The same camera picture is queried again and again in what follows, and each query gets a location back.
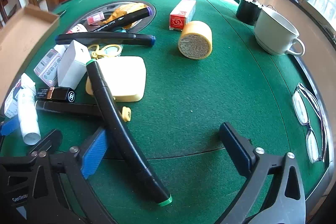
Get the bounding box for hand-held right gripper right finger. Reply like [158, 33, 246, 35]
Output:
[218, 122, 307, 224]

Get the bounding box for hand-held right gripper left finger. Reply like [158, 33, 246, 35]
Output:
[31, 127, 117, 224]

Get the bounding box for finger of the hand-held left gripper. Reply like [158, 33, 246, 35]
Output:
[31, 130, 63, 159]
[0, 116, 21, 136]

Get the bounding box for white plastic bottle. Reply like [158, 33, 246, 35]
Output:
[17, 89, 41, 146]

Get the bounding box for blue white medicine box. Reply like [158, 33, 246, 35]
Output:
[4, 79, 22, 119]

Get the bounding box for black marker yellow cap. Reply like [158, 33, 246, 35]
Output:
[35, 100, 105, 117]

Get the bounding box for black marker green caps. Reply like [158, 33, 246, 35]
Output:
[86, 59, 173, 207]

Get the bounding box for black lipstick tube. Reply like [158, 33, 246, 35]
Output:
[35, 87, 76, 103]

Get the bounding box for pink white medicine box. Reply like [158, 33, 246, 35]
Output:
[34, 49, 66, 84]

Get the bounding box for pale yellow case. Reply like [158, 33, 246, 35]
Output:
[85, 56, 146, 103]

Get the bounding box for brown cardboard box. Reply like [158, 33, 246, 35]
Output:
[0, 4, 60, 109]

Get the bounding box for black marker blue cap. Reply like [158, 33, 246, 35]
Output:
[55, 32, 156, 47]

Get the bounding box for yellow tape roll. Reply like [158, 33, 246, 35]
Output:
[178, 21, 213, 60]

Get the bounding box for black marker purple cap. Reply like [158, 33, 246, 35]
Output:
[89, 7, 153, 33]

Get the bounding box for red white carton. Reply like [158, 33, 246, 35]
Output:
[169, 0, 197, 31]

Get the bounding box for white bottle red label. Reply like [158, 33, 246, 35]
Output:
[69, 23, 89, 34]

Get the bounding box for white cup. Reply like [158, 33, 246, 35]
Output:
[254, 7, 306, 56]

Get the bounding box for clear case red insert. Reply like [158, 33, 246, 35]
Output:
[87, 11, 105, 26]

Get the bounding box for black cylindrical cup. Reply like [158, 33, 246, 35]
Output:
[236, 0, 263, 26]

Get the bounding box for yellow snack packet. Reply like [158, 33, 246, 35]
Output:
[105, 3, 149, 29]

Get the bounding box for clear frame eyeglasses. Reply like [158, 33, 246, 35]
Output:
[292, 83, 329, 164]

